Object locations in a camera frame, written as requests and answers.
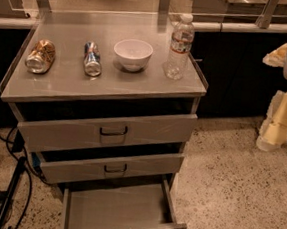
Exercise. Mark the grey bottom drawer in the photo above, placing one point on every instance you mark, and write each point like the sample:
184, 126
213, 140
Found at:
125, 203

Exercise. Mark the grey drawer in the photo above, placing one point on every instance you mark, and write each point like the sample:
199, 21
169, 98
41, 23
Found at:
96, 133
125, 203
97, 169

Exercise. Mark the grey top drawer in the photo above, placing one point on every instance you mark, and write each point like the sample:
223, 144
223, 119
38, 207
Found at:
96, 133

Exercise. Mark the grey metal drawer cabinet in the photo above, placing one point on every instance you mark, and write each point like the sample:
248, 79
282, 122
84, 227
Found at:
66, 92

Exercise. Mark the grey middle drawer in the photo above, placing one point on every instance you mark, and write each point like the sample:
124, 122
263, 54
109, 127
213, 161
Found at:
97, 169

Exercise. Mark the white ceramic bowl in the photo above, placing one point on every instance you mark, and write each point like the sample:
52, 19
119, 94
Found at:
132, 54

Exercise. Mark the blue red soda can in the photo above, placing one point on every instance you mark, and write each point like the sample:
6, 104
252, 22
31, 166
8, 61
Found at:
92, 65

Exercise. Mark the clear plastic water bottle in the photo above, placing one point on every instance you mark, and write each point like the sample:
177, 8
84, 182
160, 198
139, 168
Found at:
180, 45

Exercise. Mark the gold crushed soda can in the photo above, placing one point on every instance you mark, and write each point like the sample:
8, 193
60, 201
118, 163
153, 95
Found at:
41, 57

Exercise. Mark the black metal floor stand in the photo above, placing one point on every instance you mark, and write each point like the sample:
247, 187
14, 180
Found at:
6, 197

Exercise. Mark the white horizontal rail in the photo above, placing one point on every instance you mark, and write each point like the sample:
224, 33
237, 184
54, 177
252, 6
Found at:
238, 27

